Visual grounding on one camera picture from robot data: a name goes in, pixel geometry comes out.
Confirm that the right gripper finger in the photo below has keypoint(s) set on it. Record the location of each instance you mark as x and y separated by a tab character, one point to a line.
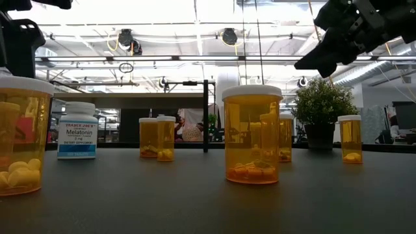
336	14
331	52

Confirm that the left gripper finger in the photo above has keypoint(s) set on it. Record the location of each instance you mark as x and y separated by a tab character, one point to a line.
48	3
19	48

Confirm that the small amber pill bottle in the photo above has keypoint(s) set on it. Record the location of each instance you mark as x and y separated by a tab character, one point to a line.
350	136
22	136
148	136
166	136

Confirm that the large amber pill bottle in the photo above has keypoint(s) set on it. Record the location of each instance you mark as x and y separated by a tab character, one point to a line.
252	136
288	136

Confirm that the white Melatonin supplement bottle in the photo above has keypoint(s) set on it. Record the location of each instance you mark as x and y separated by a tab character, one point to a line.
77	136

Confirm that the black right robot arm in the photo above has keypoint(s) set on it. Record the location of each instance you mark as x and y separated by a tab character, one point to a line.
410	19

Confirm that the raised black shelf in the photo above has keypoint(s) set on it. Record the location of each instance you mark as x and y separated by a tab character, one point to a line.
130	100

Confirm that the green potted plant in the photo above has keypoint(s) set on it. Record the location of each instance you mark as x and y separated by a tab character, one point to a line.
320	104

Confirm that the dark monitor screen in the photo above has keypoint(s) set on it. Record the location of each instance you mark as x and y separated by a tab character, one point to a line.
406	115

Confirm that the person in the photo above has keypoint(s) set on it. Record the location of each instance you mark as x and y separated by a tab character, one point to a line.
395	131
178	130

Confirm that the small background plant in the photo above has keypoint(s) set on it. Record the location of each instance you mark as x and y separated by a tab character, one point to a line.
212	119

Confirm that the woven basket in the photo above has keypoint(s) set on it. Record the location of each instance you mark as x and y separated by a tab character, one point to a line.
192	135

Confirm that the black table mat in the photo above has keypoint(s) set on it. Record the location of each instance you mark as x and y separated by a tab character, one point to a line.
162	201

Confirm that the silver ventilation duct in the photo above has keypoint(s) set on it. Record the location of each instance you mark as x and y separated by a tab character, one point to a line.
367	70

